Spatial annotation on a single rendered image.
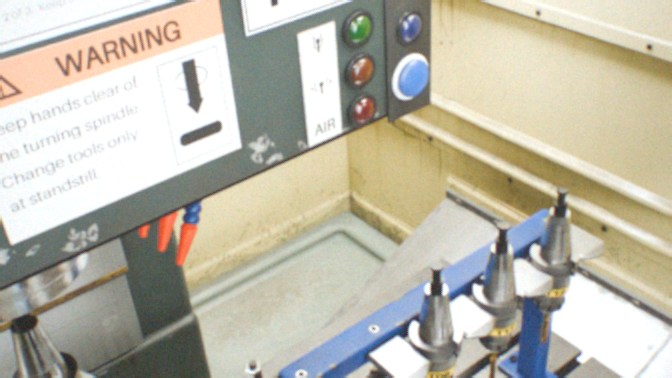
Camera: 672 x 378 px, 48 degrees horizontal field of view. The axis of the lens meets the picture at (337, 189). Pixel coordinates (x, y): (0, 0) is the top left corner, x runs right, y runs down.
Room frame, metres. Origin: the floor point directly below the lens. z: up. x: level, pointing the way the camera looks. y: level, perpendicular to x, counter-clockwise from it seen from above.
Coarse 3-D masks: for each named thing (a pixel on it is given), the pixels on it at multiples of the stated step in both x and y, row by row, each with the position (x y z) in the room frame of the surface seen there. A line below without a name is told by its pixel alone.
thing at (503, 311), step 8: (480, 288) 0.73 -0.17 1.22; (520, 288) 0.72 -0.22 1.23; (480, 296) 0.71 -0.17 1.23; (520, 296) 0.71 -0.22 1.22; (480, 304) 0.70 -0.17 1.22; (488, 304) 0.70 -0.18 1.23; (496, 304) 0.70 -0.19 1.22; (504, 304) 0.70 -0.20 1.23; (512, 304) 0.69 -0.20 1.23; (520, 304) 0.71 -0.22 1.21; (496, 312) 0.69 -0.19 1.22; (504, 312) 0.69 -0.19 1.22; (512, 312) 0.70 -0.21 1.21; (496, 320) 0.69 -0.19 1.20; (504, 320) 0.69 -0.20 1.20
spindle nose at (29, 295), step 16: (80, 256) 0.51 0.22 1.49; (48, 272) 0.48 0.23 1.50; (64, 272) 0.49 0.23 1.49; (80, 272) 0.51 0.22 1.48; (16, 288) 0.46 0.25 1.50; (32, 288) 0.47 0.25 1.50; (48, 288) 0.48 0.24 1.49; (64, 288) 0.49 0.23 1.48; (0, 304) 0.45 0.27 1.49; (16, 304) 0.46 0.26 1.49; (32, 304) 0.47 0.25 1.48; (0, 320) 0.45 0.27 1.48
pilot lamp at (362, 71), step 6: (360, 60) 0.50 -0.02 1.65; (366, 60) 0.50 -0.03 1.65; (354, 66) 0.50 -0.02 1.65; (360, 66) 0.50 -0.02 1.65; (366, 66) 0.50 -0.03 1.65; (372, 66) 0.51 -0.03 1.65; (354, 72) 0.50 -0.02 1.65; (360, 72) 0.50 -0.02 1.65; (366, 72) 0.50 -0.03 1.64; (372, 72) 0.51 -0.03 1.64; (354, 78) 0.50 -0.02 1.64; (360, 78) 0.50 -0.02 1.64; (366, 78) 0.50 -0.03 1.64; (360, 84) 0.50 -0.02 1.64
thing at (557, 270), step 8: (536, 248) 0.80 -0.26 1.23; (536, 256) 0.78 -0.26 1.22; (576, 256) 0.78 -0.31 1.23; (536, 264) 0.77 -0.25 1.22; (544, 264) 0.76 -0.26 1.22; (552, 264) 0.76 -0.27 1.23; (560, 264) 0.76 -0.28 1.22; (568, 264) 0.77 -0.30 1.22; (576, 264) 0.76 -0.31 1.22; (552, 272) 0.76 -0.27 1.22; (560, 272) 0.75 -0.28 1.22; (568, 272) 0.77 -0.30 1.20; (576, 272) 0.77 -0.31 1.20; (560, 280) 0.75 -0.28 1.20
